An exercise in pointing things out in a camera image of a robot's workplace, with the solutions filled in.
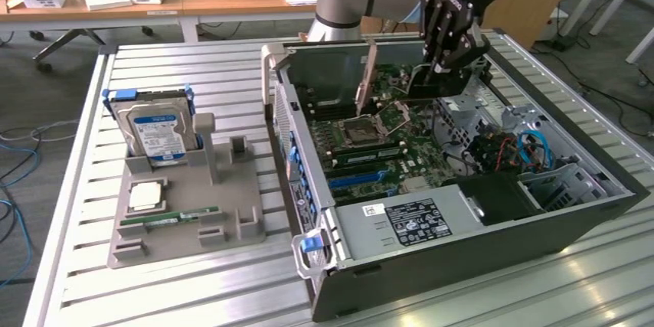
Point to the green graphics card black fan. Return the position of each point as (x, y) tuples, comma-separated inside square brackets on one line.
[(434, 86)]

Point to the white floor device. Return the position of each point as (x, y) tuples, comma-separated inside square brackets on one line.
[(558, 24)]

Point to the black power strip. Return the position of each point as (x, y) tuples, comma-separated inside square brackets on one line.
[(554, 44)]

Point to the silver perforated drive cage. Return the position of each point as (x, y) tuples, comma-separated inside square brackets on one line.
[(459, 128)]

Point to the open metal socket cover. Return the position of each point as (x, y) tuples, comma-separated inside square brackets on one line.
[(403, 120)]

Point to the black power connector bundle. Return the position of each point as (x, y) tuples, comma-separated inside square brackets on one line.
[(484, 151)]

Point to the green motherboard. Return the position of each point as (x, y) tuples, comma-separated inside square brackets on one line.
[(423, 151)]

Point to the silver chipset heatsink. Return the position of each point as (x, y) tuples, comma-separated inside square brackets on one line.
[(419, 185)]

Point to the blue expansion slot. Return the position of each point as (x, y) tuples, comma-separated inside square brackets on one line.
[(358, 181)]

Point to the grey power supply unit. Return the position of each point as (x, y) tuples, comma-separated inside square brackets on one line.
[(367, 235)]

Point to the black open PC case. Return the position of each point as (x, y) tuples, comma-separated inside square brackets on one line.
[(459, 265)]

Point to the hard disk in blue caddy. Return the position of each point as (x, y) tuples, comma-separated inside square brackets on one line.
[(153, 135)]

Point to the blue case release latch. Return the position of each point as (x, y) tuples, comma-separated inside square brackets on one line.
[(310, 245)]

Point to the grey plastic parts rack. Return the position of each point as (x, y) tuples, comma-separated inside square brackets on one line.
[(194, 197)]

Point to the silver CPU chip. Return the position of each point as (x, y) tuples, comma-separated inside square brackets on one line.
[(144, 197)]

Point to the green RAM stick bare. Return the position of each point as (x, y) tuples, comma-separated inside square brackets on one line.
[(168, 218)]

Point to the CPU socket metal frame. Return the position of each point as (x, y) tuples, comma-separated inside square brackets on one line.
[(360, 131)]

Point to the silver disk bay bracket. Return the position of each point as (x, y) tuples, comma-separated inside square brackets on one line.
[(562, 185)]

